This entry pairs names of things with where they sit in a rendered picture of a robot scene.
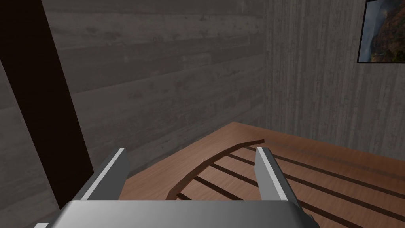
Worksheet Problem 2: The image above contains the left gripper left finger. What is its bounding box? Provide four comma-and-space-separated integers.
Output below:
73, 147, 130, 201

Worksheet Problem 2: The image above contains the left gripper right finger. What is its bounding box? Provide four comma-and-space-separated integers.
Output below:
254, 147, 301, 208

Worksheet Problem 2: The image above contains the brown wooden chair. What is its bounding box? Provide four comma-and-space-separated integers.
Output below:
165, 139, 405, 228

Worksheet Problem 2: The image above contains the framed landscape picture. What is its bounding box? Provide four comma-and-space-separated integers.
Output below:
356, 0, 405, 64

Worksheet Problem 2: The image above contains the brown wooden table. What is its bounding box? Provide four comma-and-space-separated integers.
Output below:
118, 122, 405, 228

